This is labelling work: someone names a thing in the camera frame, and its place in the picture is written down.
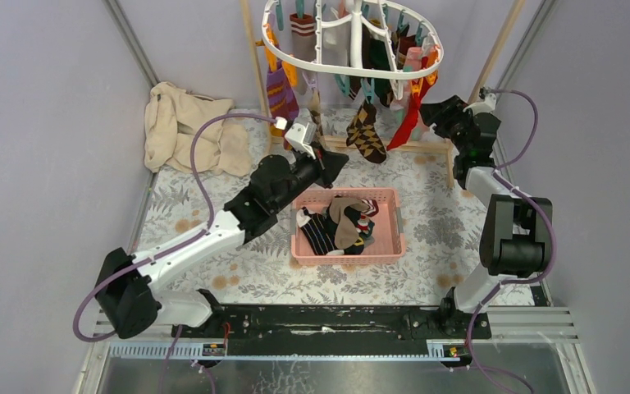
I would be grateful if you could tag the brown argyle sock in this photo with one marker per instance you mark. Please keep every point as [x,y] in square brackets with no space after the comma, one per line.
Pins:
[361,134]

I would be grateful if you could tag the red sock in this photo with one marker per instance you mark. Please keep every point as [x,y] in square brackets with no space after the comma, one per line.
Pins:
[413,93]

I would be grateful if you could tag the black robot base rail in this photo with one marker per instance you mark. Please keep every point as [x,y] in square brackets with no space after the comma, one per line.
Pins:
[339,331]

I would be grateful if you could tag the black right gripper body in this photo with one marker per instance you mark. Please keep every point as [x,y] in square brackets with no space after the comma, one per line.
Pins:
[455,131]

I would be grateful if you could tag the magenta purple striped sock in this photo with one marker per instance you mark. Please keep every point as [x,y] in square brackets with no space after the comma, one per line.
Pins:
[280,95]

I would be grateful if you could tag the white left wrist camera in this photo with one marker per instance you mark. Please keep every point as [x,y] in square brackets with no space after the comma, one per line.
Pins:
[298,135]

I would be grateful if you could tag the green dotted sock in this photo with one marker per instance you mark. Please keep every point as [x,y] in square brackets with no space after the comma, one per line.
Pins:
[379,61]

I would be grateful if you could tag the pink plastic basket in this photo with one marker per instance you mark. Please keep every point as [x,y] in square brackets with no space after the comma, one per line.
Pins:
[389,243]

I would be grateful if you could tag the wooden hanger stand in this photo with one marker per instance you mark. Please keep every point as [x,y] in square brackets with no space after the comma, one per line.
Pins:
[438,148]

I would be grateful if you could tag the teal green sock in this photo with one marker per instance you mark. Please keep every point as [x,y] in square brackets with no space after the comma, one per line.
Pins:
[365,226]

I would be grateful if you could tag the white round clip hanger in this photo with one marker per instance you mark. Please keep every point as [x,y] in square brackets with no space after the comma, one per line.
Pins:
[356,23]

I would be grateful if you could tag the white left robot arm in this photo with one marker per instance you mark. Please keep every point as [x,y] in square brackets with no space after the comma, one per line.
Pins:
[129,286]

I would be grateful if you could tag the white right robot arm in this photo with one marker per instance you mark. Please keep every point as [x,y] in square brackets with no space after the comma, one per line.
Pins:
[515,242]

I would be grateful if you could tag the tan argyle sock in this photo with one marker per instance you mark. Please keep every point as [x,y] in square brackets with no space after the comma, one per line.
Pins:
[315,112]

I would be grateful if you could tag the pink sock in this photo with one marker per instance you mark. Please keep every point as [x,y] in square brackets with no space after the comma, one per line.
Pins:
[410,68]

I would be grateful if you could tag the black pinstriped sock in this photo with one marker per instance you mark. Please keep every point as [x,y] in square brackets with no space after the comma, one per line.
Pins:
[319,235]

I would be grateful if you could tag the cream crumpled cloth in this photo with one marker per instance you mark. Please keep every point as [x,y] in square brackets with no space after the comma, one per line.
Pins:
[172,118]

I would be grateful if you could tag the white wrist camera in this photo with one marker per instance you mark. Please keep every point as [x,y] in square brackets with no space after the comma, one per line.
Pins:
[298,135]
[485,103]

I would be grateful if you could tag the beige long sock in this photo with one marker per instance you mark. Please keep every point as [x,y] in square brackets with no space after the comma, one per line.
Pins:
[336,214]

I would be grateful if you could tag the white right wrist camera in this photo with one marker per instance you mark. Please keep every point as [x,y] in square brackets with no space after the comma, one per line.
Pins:
[485,103]

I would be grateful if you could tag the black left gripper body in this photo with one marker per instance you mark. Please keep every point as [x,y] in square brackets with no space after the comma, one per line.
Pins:
[305,170]

